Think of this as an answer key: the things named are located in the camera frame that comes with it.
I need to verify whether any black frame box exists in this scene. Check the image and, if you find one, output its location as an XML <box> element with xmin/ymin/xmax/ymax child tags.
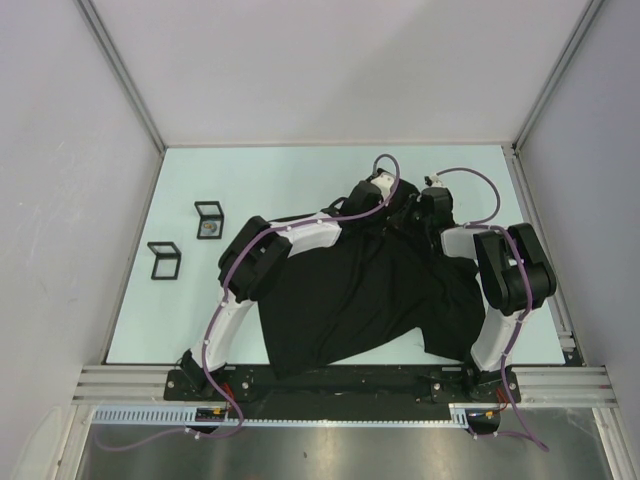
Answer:
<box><xmin>194</xmin><ymin>201</ymin><xmax>225</xmax><ymax>240</ymax></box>
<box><xmin>147</xmin><ymin>241</ymin><xmax>182</xmax><ymax>281</ymax></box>

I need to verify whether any white slotted cable duct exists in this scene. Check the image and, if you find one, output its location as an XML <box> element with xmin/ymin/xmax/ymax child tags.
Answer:
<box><xmin>93</xmin><ymin>405</ymin><xmax>468</xmax><ymax>428</ymax></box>

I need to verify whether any black t-shirt garment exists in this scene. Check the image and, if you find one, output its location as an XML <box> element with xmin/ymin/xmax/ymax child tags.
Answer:
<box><xmin>258</xmin><ymin>216</ymin><xmax>485</xmax><ymax>379</ymax></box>

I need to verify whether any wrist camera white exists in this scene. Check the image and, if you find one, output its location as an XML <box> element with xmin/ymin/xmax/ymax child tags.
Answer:
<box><xmin>424</xmin><ymin>174</ymin><xmax>445</xmax><ymax>188</ymax></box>
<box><xmin>370</xmin><ymin>171</ymin><xmax>396</xmax><ymax>198</ymax></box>

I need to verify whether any aluminium post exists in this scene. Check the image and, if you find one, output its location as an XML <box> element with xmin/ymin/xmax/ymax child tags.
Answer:
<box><xmin>73</xmin><ymin>0</ymin><xmax>167</xmax><ymax>155</ymax></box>
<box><xmin>514</xmin><ymin>0</ymin><xmax>609</xmax><ymax>149</ymax></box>

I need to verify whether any black frame box far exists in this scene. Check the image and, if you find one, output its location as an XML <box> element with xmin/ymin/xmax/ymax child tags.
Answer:
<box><xmin>194</xmin><ymin>201</ymin><xmax>225</xmax><ymax>240</ymax></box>

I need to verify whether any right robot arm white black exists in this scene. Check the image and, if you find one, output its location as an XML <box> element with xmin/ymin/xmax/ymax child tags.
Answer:
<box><xmin>389</xmin><ymin>186</ymin><xmax>557</xmax><ymax>403</ymax></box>

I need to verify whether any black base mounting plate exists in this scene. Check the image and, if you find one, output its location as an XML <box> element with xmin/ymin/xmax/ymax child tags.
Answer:
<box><xmin>163</xmin><ymin>363</ymin><xmax>521</xmax><ymax>405</ymax></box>

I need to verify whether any aluminium post left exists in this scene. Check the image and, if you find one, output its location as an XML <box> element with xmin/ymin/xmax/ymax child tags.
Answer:
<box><xmin>73</xmin><ymin>0</ymin><xmax>167</xmax><ymax>155</ymax></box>

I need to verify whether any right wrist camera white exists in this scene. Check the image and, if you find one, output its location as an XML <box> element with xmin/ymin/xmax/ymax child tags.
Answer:
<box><xmin>424</xmin><ymin>174</ymin><xmax>445</xmax><ymax>188</ymax></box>

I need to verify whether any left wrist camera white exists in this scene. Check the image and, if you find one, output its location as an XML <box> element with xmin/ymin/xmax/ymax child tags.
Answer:
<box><xmin>370</xmin><ymin>171</ymin><xmax>396</xmax><ymax>198</ymax></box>

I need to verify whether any aluminium frame rail front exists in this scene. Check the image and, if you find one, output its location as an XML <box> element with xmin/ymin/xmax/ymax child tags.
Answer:
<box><xmin>74</xmin><ymin>365</ymin><xmax>618</xmax><ymax>408</ymax></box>

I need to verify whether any aluminium post right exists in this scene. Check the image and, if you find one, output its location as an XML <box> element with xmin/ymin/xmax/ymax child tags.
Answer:
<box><xmin>514</xmin><ymin>0</ymin><xmax>609</xmax><ymax>149</ymax></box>

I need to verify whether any white round brooch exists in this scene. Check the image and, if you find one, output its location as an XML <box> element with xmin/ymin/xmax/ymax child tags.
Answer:
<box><xmin>201</xmin><ymin>222</ymin><xmax>217</xmax><ymax>236</ymax></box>

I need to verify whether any black frame box near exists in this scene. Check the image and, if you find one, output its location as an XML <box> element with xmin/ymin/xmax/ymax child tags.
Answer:
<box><xmin>147</xmin><ymin>241</ymin><xmax>182</xmax><ymax>281</ymax></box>

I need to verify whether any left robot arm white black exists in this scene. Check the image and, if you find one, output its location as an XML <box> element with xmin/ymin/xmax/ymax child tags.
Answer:
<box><xmin>179</xmin><ymin>171</ymin><xmax>400</xmax><ymax>400</ymax></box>

